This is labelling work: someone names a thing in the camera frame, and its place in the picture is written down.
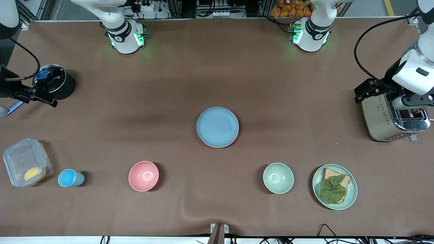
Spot blue plate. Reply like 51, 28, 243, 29
197, 107, 239, 148

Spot glass lid blue knob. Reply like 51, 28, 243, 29
32, 64, 66, 94

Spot beige chrome toaster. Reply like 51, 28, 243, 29
361, 91, 431, 142

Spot clear plastic container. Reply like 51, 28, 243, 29
3, 138, 54, 187

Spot yellow food piece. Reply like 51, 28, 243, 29
24, 167, 46, 182

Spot blue cup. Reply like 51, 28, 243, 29
58, 169, 85, 187

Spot green plate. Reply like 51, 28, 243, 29
312, 164, 358, 210

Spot green lettuce leaf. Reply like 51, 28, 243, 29
320, 175, 347, 204

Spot orange snack bags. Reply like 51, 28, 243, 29
270, 0, 312, 18

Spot green bowl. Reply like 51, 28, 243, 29
263, 163, 294, 194

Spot pink bowl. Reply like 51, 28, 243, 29
129, 161, 159, 192

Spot brown table mat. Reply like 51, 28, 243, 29
0, 18, 434, 238

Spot white power strip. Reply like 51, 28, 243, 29
133, 0, 160, 13

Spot metal table edge clamp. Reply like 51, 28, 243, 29
208, 223, 230, 244

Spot black pot blue handle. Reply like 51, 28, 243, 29
7, 64, 77, 117

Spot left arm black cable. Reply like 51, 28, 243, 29
354, 10, 421, 89

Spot aluminium frame profile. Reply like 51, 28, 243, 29
17, 0, 51, 28

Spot black looped cable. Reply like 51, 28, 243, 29
317, 224, 340, 244

